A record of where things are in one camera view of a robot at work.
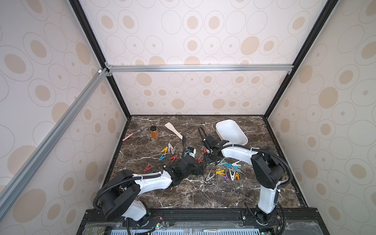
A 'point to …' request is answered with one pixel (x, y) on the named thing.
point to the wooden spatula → (173, 129)
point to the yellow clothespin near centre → (219, 172)
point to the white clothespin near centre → (208, 178)
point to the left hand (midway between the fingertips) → (205, 164)
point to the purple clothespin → (226, 177)
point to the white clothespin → (173, 150)
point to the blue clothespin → (162, 157)
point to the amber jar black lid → (154, 131)
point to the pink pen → (123, 139)
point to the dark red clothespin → (149, 167)
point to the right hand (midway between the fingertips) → (214, 157)
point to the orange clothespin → (237, 175)
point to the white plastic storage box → (228, 129)
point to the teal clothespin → (236, 167)
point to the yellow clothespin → (165, 150)
